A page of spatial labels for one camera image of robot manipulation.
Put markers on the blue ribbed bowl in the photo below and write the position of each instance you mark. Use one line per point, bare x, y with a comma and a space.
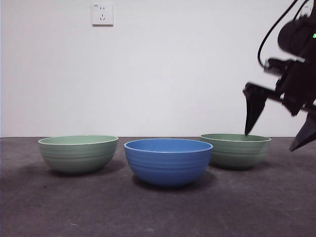
168, 168

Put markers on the green ribbed bowl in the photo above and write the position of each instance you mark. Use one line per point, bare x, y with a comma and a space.
237, 155
79, 158

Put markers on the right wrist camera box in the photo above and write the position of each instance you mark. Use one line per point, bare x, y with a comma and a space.
276, 65

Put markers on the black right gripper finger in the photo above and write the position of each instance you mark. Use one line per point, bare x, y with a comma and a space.
307, 133
254, 108

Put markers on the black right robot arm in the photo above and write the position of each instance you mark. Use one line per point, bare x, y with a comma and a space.
293, 37

